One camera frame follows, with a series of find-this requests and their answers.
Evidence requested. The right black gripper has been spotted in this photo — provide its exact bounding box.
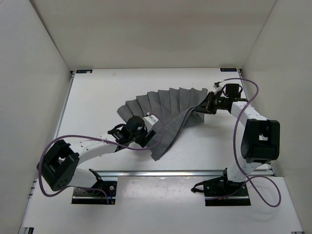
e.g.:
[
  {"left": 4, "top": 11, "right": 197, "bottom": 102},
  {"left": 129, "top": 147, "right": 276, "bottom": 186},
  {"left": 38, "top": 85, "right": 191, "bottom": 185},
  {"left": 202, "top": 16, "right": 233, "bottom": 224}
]
[{"left": 194, "top": 92, "right": 228, "bottom": 115}]

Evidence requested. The grey pleated skirt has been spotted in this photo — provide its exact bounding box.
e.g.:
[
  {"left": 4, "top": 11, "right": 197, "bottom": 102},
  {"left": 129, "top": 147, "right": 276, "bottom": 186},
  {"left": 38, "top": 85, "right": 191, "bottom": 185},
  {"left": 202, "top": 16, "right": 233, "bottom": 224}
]
[{"left": 117, "top": 88, "right": 208, "bottom": 161}]

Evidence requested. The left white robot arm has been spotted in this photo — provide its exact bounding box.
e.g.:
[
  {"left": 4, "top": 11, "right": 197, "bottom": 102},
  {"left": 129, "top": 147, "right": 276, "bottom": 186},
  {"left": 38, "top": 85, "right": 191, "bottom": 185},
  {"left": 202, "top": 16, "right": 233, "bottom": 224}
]
[{"left": 38, "top": 113, "right": 159, "bottom": 195}]

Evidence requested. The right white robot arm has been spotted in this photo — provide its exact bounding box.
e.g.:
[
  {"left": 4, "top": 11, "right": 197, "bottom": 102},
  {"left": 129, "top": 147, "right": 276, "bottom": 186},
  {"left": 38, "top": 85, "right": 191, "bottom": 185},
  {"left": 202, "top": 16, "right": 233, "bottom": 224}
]
[{"left": 195, "top": 82, "right": 280, "bottom": 195}]

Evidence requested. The right blue corner label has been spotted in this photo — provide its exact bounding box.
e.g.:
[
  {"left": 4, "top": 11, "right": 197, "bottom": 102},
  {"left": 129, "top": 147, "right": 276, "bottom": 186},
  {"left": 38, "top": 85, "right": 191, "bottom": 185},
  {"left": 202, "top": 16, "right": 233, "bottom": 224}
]
[{"left": 220, "top": 68, "right": 237, "bottom": 72}]

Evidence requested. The blue corner label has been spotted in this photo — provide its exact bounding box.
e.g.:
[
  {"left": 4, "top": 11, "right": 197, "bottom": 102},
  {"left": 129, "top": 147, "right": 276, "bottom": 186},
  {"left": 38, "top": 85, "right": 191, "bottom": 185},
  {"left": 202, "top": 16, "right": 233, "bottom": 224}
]
[
  {"left": 76, "top": 69, "right": 93, "bottom": 74},
  {"left": 220, "top": 68, "right": 237, "bottom": 72}
]

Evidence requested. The left blue corner label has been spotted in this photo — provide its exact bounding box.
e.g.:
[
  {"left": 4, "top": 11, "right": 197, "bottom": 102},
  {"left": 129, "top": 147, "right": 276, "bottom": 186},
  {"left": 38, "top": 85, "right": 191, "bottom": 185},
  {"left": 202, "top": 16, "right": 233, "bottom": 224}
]
[{"left": 76, "top": 69, "right": 93, "bottom": 74}]

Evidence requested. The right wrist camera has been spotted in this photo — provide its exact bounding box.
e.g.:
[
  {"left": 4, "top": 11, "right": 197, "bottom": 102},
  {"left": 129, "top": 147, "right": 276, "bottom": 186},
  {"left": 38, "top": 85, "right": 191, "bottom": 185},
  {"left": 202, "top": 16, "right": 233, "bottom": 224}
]
[{"left": 213, "top": 81, "right": 225, "bottom": 94}]

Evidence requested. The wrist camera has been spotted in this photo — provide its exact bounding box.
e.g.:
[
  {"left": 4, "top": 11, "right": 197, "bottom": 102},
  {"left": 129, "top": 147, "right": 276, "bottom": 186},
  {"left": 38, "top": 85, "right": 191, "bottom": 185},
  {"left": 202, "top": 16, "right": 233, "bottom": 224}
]
[
  {"left": 143, "top": 113, "right": 158, "bottom": 130},
  {"left": 213, "top": 81, "right": 225, "bottom": 94}
]

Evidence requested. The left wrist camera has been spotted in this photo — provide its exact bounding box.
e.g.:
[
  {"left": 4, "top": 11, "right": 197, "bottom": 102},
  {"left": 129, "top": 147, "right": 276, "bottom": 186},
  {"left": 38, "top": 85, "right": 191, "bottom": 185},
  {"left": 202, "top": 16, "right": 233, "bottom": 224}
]
[{"left": 143, "top": 113, "right": 158, "bottom": 130}]

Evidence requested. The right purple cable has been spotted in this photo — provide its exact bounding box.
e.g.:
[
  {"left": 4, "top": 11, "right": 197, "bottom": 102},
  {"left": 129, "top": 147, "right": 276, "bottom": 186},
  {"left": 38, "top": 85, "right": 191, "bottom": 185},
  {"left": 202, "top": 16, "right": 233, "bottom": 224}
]
[{"left": 206, "top": 78, "right": 281, "bottom": 208}]

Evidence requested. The purple cable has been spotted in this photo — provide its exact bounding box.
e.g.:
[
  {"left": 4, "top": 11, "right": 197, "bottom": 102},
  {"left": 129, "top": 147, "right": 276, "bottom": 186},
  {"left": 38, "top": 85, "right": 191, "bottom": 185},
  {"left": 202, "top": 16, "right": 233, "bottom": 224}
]
[
  {"left": 206, "top": 78, "right": 281, "bottom": 208},
  {"left": 39, "top": 114, "right": 164, "bottom": 204}
]

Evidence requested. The front aluminium rail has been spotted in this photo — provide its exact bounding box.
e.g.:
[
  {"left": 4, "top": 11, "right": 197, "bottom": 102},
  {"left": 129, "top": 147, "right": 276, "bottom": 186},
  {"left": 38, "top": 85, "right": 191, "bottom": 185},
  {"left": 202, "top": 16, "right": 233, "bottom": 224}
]
[{"left": 97, "top": 170, "right": 223, "bottom": 177}]

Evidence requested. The aluminium rail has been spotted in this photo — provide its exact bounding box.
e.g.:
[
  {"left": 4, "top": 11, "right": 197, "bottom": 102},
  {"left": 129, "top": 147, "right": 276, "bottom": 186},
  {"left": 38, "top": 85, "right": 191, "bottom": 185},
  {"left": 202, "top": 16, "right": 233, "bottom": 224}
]
[
  {"left": 97, "top": 170, "right": 223, "bottom": 177},
  {"left": 44, "top": 70, "right": 76, "bottom": 148}
]

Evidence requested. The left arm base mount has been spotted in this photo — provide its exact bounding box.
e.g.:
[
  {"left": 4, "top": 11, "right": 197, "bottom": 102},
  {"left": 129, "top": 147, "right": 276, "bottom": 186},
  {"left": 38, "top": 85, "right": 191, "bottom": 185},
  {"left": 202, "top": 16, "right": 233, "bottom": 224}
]
[{"left": 68, "top": 168, "right": 117, "bottom": 205}]

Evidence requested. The left aluminium rail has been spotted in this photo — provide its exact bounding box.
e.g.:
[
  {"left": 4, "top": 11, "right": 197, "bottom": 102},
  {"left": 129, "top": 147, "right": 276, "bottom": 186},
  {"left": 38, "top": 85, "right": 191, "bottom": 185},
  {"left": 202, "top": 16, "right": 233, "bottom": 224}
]
[{"left": 44, "top": 70, "right": 76, "bottom": 148}]

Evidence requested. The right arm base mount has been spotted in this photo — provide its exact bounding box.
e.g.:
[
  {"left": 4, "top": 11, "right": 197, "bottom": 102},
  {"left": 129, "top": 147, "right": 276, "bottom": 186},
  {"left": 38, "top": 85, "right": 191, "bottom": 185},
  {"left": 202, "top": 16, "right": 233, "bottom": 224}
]
[{"left": 191, "top": 175, "right": 251, "bottom": 207}]

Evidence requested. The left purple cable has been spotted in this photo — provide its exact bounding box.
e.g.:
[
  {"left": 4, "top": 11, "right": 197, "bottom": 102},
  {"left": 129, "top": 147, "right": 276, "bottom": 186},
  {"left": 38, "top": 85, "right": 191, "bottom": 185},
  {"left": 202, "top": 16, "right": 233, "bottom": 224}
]
[{"left": 39, "top": 114, "right": 164, "bottom": 204}]

